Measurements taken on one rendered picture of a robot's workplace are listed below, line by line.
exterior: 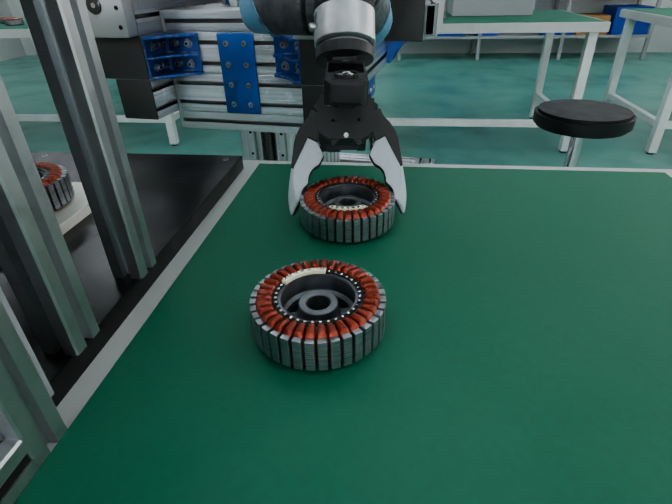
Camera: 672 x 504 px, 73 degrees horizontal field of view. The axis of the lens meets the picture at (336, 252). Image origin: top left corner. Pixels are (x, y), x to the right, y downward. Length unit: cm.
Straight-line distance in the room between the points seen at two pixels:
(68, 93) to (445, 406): 36
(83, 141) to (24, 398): 20
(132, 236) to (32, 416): 17
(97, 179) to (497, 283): 37
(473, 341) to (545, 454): 10
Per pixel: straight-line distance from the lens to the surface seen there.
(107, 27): 116
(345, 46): 57
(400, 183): 55
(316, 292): 39
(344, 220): 50
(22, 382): 34
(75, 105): 42
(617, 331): 45
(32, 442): 35
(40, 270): 36
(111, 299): 45
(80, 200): 63
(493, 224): 57
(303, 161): 55
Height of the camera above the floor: 101
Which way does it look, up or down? 32 degrees down
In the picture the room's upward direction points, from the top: 1 degrees counter-clockwise
